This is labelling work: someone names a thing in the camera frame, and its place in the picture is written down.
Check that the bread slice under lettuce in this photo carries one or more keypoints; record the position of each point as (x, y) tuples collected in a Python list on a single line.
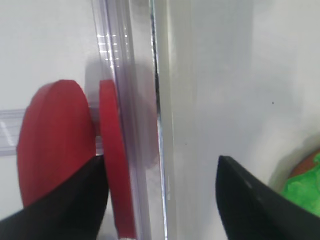
[(306, 164)]

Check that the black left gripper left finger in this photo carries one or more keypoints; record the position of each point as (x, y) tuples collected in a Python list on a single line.
[(72, 211)]

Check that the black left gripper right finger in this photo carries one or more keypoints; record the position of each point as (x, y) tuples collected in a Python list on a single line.
[(250, 210)]

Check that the red tomato slice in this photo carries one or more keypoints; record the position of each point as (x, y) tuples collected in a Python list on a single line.
[(57, 137), (115, 160)]

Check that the white rectangular tray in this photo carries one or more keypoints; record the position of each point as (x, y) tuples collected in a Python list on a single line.
[(239, 78)]

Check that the clear long rail left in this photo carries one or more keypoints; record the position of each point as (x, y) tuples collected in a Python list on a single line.
[(126, 35)]

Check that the green lettuce leaf on tray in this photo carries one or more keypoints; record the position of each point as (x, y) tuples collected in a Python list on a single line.
[(304, 190)]

